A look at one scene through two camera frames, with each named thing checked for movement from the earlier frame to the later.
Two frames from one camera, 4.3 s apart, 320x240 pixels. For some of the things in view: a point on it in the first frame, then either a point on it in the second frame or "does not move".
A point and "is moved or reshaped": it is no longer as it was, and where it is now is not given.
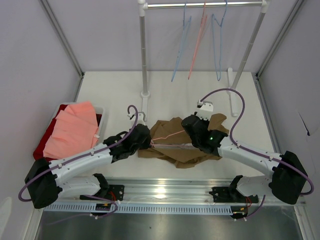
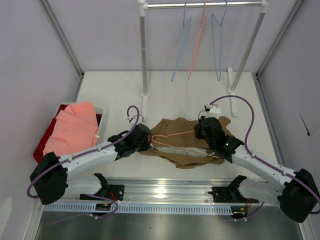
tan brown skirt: [169, 140] does not move
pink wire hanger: [166, 137] is moved or reshaped
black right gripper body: [189, 125] → [200, 127]
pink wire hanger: [203, 22] does not move
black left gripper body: [144, 146] does not move
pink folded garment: [75, 130] does not move
